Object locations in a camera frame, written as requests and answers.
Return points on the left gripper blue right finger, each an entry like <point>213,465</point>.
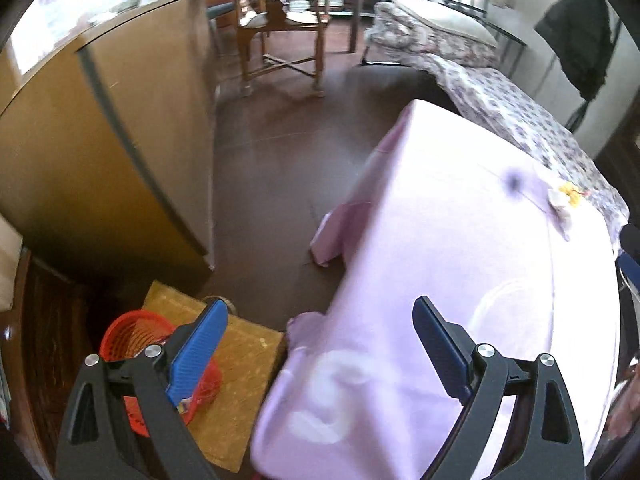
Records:
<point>448,346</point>

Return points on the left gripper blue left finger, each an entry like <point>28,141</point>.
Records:
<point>190,348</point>

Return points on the red plastic waste basket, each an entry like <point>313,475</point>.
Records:
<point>129,334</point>

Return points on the pink tablecloth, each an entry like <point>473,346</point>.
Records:
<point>446,210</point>

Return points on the dark carved wooden cabinet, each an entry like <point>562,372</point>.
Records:
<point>44,338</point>

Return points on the floral purple bed quilt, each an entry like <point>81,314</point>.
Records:
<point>463,67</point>

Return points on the white cardboard box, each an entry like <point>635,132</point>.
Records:
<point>11,243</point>

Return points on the tan wooden cabinet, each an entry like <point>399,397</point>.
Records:
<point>107,147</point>

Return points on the black hanging garment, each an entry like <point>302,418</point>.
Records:
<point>580,34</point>

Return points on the cream pillow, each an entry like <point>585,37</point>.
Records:
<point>442,18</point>

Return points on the wooden chair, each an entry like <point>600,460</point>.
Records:
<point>256,20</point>

